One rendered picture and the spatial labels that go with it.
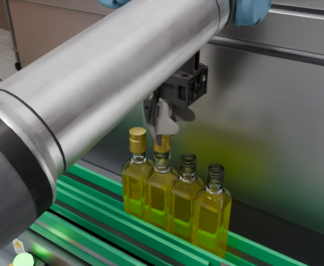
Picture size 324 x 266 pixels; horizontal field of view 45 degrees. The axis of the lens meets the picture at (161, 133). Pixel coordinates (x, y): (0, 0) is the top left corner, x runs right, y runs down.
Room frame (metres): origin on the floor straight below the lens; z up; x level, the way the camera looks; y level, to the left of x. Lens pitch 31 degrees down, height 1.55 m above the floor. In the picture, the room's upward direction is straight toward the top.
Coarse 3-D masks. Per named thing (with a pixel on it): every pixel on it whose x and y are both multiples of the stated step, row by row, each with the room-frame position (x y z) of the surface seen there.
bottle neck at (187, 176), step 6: (186, 156) 0.61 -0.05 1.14; (192, 156) 0.61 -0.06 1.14; (180, 162) 0.60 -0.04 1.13; (186, 162) 0.59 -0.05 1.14; (192, 162) 0.59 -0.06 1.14; (180, 168) 0.60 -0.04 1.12; (186, 168) 0.59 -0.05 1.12; (192, 168) 0.59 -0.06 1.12; (180, 174) 0.60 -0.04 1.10; (186, 174) 0.59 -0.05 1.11; (192, 174) 0.59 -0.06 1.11; (186, 180) 0.59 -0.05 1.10; (192, 180) 0.59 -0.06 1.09
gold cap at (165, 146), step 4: (164, 136) 0.61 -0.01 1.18; (168, 136) 0.62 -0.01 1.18; (164, 140) 0.61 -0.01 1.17; (168, 140) 0.62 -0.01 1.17; (164, 144) 0.61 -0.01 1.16; (168, 144) 0.62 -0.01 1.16; (156, 148) 0.62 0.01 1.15; (160, 148) 0.61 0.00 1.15; (164, 148) 0.61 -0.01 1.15; (168, 148) 0.62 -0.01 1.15; (156, 152) 0.62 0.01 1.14; (160, 152) 0.61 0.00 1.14; (164, 152) 0.61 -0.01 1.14
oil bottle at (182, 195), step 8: (176, 184) 0.59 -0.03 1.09; (184, 184) 0.58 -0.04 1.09; (192, 184) 0.58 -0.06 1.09; (200, 184) 0.59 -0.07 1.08; (176, 192) 0.58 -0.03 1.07; (184, 192) 0.57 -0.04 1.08; (192, 192) 0.57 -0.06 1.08; (176, 200) 0.58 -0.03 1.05; (184, 200) 0.57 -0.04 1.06; (192, 200) 0.57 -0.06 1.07; (176, 208) 0.58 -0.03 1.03; (184, 208) 0.57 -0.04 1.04; (192, 208) 0.57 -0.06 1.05; (176, 216) 0.58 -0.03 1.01; (184, 216) 0.57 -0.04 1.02; (192, 216) 0.57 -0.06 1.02; (176, 224) 0.58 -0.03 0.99; (184, 224) 0.57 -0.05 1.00; (192, 224) 0.57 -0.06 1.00; (176, 232) 0.58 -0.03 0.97; (184, 232) 0.57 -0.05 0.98; (192, 232) 0.57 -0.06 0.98; (184, 240) 0.57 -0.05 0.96
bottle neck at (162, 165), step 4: (168, 152) 0.62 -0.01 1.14; (156, 156) 0.62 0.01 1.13; (160, 156) 0.61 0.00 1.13; (164, 156) 0.62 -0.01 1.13; (168, 156) 0.62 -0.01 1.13; (156, 160) 0.62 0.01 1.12; (160, 160) 0.62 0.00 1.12; (164, 160) 0.62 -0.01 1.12; (168, 160) 0.62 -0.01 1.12; (156, 164) 0.62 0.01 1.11; (160, 164) 0.61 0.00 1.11; (164, 164) 0.62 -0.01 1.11; (168, 164) 0.62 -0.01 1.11; (156, 168) 0.62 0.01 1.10; (160, 168) 0.62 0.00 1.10; (164, 168) 0.62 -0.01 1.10; (168, 168) 0.62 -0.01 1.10; (160, 172) 0.62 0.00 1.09
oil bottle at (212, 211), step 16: (208, 192) 0.56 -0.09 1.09; (224, 192) 0.56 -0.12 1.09; (208, 208) 0.54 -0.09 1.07; (224, 208) 0.54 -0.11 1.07; (208, 224) 0.54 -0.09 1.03; (224, 224) 0.55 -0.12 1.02; (192, 240) 0.56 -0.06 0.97; (208, 240) 0.54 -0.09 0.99; (224, 240) 0.56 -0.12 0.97; (224, 256) 0.56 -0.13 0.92
